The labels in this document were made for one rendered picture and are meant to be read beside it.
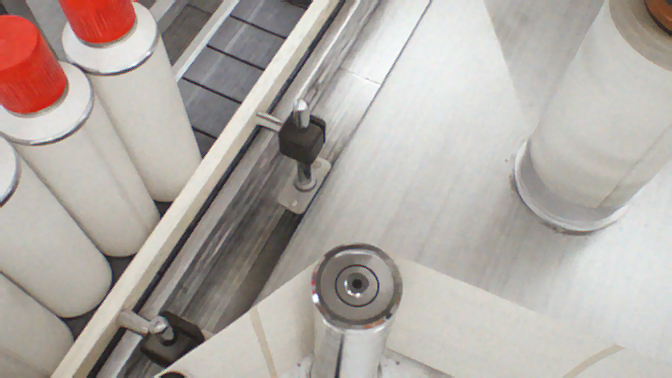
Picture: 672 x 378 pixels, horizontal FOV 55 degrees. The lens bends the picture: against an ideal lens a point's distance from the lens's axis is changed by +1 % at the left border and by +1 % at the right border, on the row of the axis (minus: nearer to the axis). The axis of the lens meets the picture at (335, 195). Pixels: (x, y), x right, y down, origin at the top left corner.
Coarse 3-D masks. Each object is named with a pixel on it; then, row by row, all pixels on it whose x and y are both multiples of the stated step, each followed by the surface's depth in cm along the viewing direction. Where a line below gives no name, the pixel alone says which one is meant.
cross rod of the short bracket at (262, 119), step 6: (258, 114) 48; (264, 114) 48; (270, 114) 49; (258, 120) 48; (264, 120) 48; (270, 120) 48; (276, 120) 48; (282, 120) 48; (258, 126) 49; (264, 126) 48; (270, 126) 48; (276, 126) 48; (276, 132) 48
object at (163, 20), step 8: (160, 0) 47; (168, 0) 47; (176, 0) 47; (184, 0) 48; (152, 8) 46; (160, 8) 46; (168, 8) 46; (176, 8) 47; (160, 16) 46; (168, 16) 47; (160, 24) 46; (168, 24) 47; (160, 32) 47
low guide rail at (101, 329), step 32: (320, 0) 53; (288, 64) 51; (256, 96) 49; (224, 160) 47; (192, 192) 45; (160, 224) 44; (160, 256) 43; (128, 288) 42; (96, 320) 41; (96, 352) 41
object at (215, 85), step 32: (256, 0) 58; (288, 0) 58; (224, 32) 56; (256, 32) 56; (288, 32) 56; (320, 32) 56; (192, 64) 54; (224, 64) 54; (256, 64) 54; (192, 96) 53; (224, 96) 53; (192, 128) 52; (224, 128) 51; (256, 128) 52; (192, 224) 48; (64, 320) 44
